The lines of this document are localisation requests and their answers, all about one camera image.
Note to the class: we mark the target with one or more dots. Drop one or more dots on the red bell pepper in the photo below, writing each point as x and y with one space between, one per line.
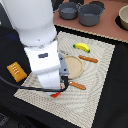
57 94

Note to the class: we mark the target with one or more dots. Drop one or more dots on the grey saucepan with long handle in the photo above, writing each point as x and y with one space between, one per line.
68 10

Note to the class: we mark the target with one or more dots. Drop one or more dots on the orange bread loaf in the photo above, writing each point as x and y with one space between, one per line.
16 71

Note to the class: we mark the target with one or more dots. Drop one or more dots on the dark grey cooking pot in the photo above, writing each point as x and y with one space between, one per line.
89 14

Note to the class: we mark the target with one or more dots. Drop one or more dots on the beige woven placemat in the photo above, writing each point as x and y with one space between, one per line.
74 108

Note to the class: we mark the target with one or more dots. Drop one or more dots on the round beige plate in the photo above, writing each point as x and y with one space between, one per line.
75 66

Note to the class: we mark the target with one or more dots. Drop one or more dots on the knife with orange handle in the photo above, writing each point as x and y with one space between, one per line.
79 56

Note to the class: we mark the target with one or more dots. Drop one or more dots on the fork with orange handle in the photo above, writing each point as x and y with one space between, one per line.
77 85

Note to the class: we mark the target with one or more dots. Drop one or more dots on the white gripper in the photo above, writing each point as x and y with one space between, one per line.
46 65

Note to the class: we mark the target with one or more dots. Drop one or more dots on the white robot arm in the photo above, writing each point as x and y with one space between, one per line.
33 20

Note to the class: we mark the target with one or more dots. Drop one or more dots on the beige bowl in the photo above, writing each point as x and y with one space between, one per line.
123 14

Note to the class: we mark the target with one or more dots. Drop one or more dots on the yellow banana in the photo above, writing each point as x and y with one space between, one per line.
82 46

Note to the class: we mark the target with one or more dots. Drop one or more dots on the salmon pink table mat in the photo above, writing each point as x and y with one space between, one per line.
106 27

